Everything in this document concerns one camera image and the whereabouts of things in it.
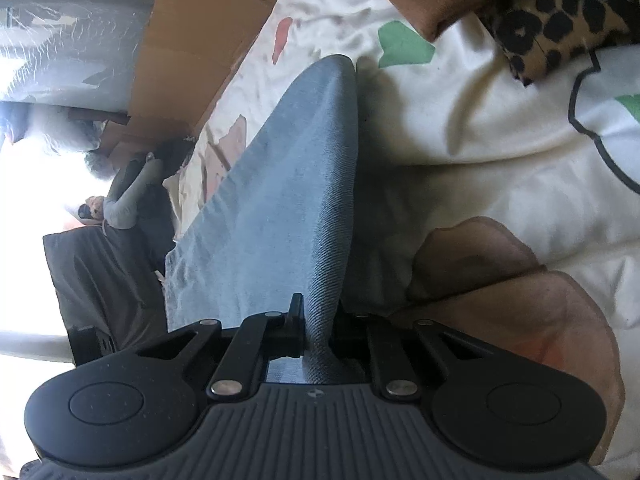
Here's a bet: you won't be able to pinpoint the leopard print cloth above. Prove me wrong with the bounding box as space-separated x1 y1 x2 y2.
475 0 640 88

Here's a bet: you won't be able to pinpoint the black garment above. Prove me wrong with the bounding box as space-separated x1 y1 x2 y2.
150 137 196 186

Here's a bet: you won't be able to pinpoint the low cardboard box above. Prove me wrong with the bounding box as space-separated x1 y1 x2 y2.
97 0 303 171

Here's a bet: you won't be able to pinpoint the grey wrapped appliance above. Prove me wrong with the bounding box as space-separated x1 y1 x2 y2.
0 0 166 111

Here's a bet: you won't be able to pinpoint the white bear print bed sheet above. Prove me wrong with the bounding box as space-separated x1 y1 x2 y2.
165 0 640 466

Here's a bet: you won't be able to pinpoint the blue denim drawstring pants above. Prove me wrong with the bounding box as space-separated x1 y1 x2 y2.
164 54 371 386

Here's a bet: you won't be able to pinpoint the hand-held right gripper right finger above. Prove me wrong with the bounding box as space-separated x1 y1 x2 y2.
339 312 496 402

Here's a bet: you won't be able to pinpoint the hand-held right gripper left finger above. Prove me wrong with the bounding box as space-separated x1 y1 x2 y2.
137 292 306 402

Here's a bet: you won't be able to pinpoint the white printed cloth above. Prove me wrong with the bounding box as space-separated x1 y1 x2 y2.
567 42 640 188

